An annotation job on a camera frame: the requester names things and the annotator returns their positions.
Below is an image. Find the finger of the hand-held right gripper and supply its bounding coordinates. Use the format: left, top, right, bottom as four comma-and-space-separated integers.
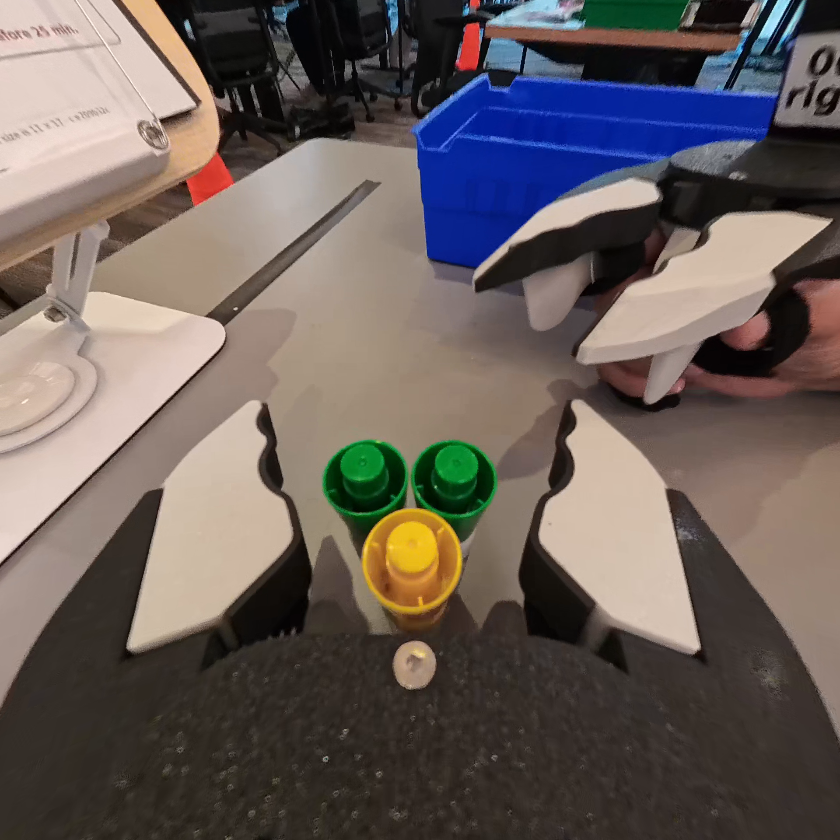
472, 177, 665, 333
574, 210, 834, 406

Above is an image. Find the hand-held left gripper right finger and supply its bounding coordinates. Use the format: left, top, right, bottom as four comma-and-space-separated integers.
517, 398, 703, 657

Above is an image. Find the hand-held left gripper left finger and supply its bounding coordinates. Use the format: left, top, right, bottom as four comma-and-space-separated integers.
125, 400, 312, 656

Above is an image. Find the green dry erase marker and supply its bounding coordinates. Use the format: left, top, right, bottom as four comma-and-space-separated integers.
322, 438, 409, 539
411, 440, 497, 559

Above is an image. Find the yellow highlighter marker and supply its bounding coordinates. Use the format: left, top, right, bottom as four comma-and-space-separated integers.
361, 507, 464, 634

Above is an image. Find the grey desk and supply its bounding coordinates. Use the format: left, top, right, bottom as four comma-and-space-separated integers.
0, 138, 840, 840

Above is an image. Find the person's right hand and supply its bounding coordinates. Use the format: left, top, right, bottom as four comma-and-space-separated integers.
592, 230, 840, 403

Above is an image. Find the wooden work table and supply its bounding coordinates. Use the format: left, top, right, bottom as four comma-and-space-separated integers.
486, 20, 744, 81

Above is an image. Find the black office chair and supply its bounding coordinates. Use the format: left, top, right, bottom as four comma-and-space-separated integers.
410, 0, 475, 118
190, 0, 284, 155

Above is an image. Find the orange traffic cone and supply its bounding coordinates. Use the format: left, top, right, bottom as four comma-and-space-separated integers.
456, 0, 484, 72
187, 154, 235, 206

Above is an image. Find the green bin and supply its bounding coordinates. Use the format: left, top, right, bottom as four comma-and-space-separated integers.
581, 0, 691, 30

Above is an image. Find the printed instruction sheet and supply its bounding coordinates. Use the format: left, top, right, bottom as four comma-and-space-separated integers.
0, 0, 201, 175

